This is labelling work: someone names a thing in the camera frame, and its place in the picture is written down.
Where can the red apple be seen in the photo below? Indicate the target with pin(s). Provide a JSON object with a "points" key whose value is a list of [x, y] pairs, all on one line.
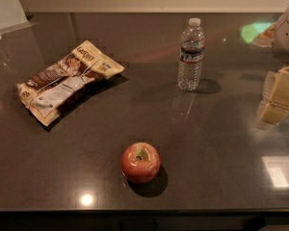
{"points": [[140, 163]]}

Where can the brown and cream snack bag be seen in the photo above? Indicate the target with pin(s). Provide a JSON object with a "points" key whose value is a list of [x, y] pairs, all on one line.
{"points": [[56, 86]]}

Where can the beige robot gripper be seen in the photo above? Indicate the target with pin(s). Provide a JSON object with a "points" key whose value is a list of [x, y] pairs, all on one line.
{"points": [[287, 38]]}

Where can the clear plastic water bottle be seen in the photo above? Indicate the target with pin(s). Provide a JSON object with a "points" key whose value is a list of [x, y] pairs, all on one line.
{"points": [[191, 55]]}

